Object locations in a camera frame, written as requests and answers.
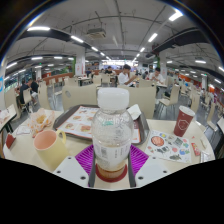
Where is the pale yellow mug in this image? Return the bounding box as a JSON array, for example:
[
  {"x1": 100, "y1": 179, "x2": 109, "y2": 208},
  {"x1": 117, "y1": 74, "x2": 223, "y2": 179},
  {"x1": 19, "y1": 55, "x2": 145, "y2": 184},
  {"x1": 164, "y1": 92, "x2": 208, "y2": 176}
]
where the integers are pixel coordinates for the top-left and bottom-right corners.
[{"x1": 33, "y1": 128, "x2": 69, "y2": 173}]

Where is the clear bottle with white cap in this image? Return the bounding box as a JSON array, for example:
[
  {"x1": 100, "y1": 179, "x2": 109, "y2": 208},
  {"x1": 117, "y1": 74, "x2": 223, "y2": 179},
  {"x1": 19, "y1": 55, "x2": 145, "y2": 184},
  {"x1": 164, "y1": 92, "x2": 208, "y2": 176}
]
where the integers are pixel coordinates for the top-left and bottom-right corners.
[{"x1": 91, "y1": 87, "x2": 135, "y2": 178}]

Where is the dark food tray with placemat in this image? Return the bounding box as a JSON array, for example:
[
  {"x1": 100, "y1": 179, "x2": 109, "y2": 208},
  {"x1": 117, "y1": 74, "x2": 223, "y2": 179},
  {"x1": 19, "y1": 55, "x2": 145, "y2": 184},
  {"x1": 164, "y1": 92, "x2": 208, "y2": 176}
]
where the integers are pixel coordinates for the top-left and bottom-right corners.
[{"x1": 53, "y1": 104, "x2": 150, "y2": 146}]

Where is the ceiling air conditioner unit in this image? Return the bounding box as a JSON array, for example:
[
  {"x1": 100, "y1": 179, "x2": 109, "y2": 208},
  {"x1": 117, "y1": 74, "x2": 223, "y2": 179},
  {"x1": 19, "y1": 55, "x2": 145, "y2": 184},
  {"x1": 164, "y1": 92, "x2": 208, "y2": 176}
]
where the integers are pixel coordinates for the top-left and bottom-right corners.
[{"x1": 86, "y1": 28, "x2": 107, "y2": 39}]

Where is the crumpled food wrapper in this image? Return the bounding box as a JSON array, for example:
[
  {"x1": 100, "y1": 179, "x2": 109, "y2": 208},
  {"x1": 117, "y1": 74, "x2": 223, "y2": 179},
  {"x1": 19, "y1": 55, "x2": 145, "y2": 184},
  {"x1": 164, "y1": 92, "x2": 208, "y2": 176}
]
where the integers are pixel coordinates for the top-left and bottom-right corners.
[{"x1": 27, "y1": 108, "x2": 56, "y2": 138}]

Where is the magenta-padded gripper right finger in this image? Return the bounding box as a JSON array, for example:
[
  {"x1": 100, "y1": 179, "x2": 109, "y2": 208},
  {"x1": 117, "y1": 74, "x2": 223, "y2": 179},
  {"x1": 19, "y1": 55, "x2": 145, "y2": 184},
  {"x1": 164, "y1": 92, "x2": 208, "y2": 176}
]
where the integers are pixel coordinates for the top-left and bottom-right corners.
[{"x1": 127, "y1": 144, "x2": 173, "y2": 189}]

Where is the person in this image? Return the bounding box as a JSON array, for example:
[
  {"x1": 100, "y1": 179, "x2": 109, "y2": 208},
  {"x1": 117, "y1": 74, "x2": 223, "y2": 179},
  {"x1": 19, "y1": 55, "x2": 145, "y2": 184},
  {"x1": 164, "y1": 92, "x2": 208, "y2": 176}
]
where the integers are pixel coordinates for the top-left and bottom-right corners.
[
  {"x1": 148, "y1": 67, "x2": 166, "y2": 84},
  {"x1": 28, "y1": 78, "x2": 40, "y2": 94},
  {"x1": 117, "y1": 63, "x2": 136, "y2": 87},
  {"x1": 18, "y1": 79, "x2": 31, "y2": 104}
]

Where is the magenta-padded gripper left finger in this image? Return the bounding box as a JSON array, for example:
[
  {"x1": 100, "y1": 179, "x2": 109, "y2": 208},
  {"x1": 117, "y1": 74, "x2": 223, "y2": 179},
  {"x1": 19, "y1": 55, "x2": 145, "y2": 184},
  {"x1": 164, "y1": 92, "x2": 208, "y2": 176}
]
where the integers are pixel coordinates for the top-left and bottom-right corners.
[{"x1": 52, "y1": 143, "x2": 97, "y2": 189}]

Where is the colourful printed sticker sheet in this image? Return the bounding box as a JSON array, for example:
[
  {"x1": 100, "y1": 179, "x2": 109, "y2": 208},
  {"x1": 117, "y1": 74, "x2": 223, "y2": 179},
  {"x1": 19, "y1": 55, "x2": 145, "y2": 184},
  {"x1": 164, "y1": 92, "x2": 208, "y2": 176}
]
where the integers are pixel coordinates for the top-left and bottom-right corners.
[{"x1": 144, "y1": 129, "x2": 193, "y2": 164}]

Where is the small red sauce packet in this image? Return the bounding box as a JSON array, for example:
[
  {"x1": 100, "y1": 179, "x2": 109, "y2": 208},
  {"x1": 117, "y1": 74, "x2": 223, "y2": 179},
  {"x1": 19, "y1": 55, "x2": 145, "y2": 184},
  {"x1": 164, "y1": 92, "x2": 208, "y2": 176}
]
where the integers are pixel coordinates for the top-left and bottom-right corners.
[{"x1": 190, "y1": 141, "x2": 203, "y2": 157}]

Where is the ceiling strip lights group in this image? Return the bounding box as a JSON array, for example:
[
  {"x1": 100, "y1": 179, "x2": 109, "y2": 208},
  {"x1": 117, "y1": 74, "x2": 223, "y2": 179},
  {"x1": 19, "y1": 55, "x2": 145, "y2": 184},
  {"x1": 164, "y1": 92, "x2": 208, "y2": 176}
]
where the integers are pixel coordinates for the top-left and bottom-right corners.
[{"x1": 3, "y1": 9, "x2": 224, "y2": 83}]

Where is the neighbouring table with tray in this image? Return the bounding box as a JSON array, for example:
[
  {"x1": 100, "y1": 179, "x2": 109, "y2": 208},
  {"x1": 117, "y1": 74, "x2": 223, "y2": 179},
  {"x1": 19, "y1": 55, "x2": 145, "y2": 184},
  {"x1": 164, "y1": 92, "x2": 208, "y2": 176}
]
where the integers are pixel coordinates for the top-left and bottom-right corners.
[{"x1": 0, "y1": 103, "x2": 18, "y2": 133}]

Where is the red paper cup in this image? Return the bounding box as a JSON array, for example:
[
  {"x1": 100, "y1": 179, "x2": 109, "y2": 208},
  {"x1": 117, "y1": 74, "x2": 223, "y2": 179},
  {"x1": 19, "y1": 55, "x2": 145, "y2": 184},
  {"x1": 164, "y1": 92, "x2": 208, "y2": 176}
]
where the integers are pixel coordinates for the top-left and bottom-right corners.
[{"x1": 173, "y1": 105, "x2": 196, "y2": 138}]

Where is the white paper sheet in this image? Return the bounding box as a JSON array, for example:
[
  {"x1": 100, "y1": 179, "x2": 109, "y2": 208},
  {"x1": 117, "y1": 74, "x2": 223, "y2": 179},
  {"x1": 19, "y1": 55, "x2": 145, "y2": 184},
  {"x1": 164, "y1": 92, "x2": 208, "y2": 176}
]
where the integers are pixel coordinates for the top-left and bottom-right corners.
[{"x1": 13, "y1": 124, "x2": 33, "y2": 136}]

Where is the beige chairs group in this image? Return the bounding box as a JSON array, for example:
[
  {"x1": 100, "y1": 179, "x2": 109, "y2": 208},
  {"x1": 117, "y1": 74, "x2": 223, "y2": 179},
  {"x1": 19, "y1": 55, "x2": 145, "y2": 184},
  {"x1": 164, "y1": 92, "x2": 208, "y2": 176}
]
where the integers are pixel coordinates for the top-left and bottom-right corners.
[{"x1": 3, "y1": 74, "x2": 224, "y2": 134}]

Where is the small red box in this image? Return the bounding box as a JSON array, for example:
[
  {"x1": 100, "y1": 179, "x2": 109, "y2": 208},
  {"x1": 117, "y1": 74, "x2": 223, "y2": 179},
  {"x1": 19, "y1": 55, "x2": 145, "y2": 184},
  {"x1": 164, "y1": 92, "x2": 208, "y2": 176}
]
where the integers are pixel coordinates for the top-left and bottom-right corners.
[{"x1": 4, "y1": 132, "x2": 17, "y2": 149}]

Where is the white napkin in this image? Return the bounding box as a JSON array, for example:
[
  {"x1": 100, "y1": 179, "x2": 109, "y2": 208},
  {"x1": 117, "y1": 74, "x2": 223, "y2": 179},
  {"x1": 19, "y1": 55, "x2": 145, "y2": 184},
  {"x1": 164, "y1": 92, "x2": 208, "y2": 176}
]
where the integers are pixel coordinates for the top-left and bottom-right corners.
[{"x1": 127, "y1": 103, "x2": 143, "y2": 121}]

